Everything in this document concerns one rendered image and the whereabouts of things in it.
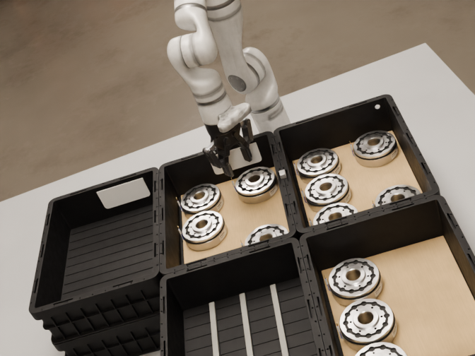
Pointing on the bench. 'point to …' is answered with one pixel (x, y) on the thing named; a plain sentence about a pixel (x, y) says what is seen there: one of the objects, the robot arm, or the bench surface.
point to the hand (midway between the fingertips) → (237, 163)
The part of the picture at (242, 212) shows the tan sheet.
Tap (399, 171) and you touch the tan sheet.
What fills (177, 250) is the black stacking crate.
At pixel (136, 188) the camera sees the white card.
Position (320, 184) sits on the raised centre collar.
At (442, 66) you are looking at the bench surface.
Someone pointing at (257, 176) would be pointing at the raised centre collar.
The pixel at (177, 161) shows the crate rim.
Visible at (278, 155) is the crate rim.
